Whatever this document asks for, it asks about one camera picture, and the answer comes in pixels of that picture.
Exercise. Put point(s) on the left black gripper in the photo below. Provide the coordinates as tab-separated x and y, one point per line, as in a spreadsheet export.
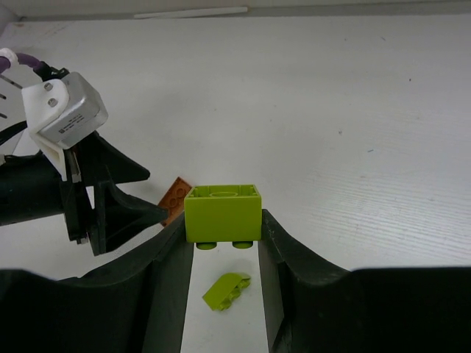
31	188

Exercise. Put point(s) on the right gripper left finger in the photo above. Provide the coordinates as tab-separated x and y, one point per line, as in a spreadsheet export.
135	303

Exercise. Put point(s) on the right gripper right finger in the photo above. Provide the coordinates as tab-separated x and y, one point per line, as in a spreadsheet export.
313	305

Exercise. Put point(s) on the brown lego brick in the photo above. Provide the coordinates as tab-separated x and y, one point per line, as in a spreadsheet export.
173	200

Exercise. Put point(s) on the lime curved lego brick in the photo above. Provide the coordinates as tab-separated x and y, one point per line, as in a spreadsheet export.
225	290

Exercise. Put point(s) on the lime square lego brick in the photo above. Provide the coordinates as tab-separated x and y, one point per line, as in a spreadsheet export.
223	214

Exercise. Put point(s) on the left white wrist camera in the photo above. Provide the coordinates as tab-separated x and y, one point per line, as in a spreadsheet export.
60	113

